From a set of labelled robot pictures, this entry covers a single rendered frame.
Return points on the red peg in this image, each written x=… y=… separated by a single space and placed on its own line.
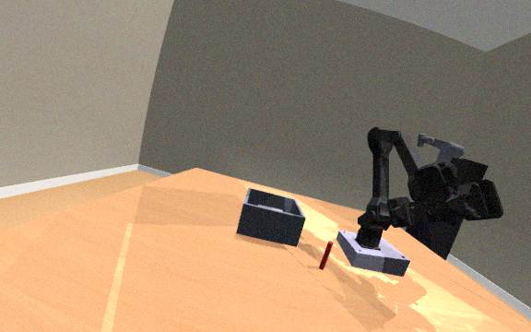
x=326 y=254

